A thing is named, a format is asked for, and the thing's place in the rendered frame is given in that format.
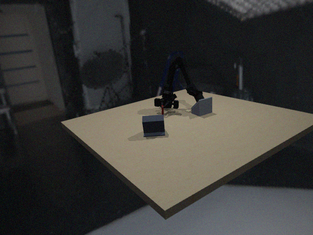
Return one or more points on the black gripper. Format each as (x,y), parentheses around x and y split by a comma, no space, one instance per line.
(167,103)

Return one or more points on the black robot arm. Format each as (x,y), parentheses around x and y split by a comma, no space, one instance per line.
(191,88)

